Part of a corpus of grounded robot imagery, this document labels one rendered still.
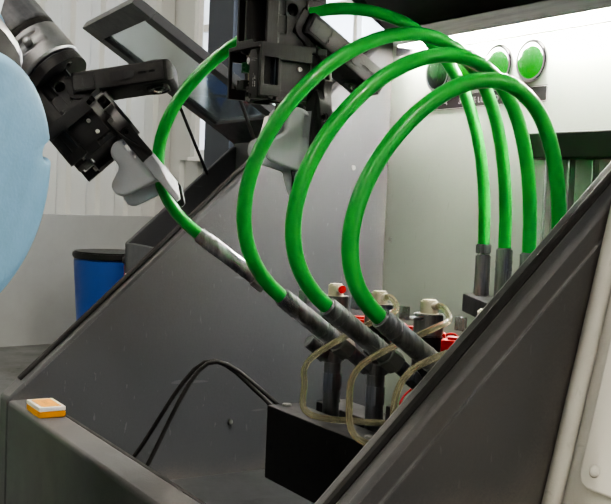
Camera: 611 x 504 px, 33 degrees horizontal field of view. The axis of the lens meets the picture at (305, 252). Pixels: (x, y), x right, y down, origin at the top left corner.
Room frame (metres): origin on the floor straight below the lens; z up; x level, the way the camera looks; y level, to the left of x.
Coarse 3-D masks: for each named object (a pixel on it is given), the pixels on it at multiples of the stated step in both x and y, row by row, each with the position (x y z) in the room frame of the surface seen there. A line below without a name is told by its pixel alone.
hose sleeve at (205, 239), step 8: (200, 232) 1.13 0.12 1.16; (208, 232) 1.14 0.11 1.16; (200, 240) 1.13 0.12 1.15; (208, 240) 1.13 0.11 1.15; (216, 240) 1.14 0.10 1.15; (208, 248) 1.13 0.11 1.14; (216, 248) 1.13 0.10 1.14; (224, 248) 1.14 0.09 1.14; (216, 256) 1.14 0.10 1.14; (224, 256) 1.14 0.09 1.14; (232, 256) 1.14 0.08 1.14; (240, 256) 1.14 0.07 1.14; (232, 264) 1.14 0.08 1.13; (240, 264) 1.14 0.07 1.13; (240, 272) 1.14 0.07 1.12; (248, 272) 1.14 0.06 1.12; (248, 280) 1.14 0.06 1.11
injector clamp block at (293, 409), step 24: (288, 408) 1.09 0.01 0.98; (360, 408) 1.10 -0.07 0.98; (288, 432) 1.06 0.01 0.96; (312, 432) 1.02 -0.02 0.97; (336, 432) 0.98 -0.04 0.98; (360, 432) 0.99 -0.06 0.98; (288, 456) 1.06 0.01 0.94; (312, 456) 1.02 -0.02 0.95; (336, 456) 0.98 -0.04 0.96; (288, 480) 1.06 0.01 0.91; (312, 480) 1.02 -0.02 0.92
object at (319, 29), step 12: (312, 24) 1.04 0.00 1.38; (324, 24) 1.05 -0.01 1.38; (312, 36) 1.04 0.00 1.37; (324, 36) 1.05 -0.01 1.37; (336, 36) 1.05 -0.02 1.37; (324, 48) 1.05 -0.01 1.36; (336, 48) 1.05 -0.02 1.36; (360, 60) 1.07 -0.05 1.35; (336, 72) 1.08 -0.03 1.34; (348, 72) 1.07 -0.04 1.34; (360, 72) 1.07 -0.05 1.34; (372, 72) 1.08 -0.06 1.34; (348, 84) 1.09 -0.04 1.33; (360, 84) 1.08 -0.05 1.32
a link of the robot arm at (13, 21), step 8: (8, 0) 1.16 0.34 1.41; (16, 0) 1.16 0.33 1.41; (24, 0) 1.17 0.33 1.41; (32, 0) 1.18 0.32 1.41; (8, 8) 1.15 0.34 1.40; (16, 8) 1.16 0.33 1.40; (24, 8) 1.16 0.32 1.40; (32, 8) 1.16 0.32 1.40; (40, 8) 1.18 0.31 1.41; (8, 16) 1.15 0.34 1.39; (16, 16) 1.15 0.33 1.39; (24, 16) 1.15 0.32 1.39; (32, 16) 1.16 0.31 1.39; (40, 16) 1.16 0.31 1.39; (48, 16) 1.18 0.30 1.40; (8, 24) 1.15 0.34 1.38; (16, 24) 1.15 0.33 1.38; (24, 24) 1.15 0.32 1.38; (32, 24) 1.15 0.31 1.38; (16, 32) 1.15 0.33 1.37
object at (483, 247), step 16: (320, 16) 1.16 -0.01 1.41; (368, 16) 1.16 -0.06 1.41; (384, 16) 1.16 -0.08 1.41; (400, 16) 1.17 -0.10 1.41; (224, 48) 1.14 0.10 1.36; (208, 64) 1.13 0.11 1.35; (448, 64) 1.17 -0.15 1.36; (192, 80) 1.13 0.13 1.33; (176, 96) 1.13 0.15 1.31; (464, 96) 1.18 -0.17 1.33; (176, 112) 1.13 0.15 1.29; (160, 128) 1.13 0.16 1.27; (480, 128) 1.18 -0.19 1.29; (160, 144) 1.13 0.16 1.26; (480, 144) 1.18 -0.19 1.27; (160, 160) 1.13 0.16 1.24; (480, 160) 1.18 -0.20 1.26; (480, 176) 1.18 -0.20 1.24; (160, 192) 1.13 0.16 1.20; (480, 192) 1.18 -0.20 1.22; (176, 208) 1.13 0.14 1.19; (480, 208) 1.18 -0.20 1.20; (192, 224) 1.13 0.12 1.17; (480, 224) 1.18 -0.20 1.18; (480, 240) 1.18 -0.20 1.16
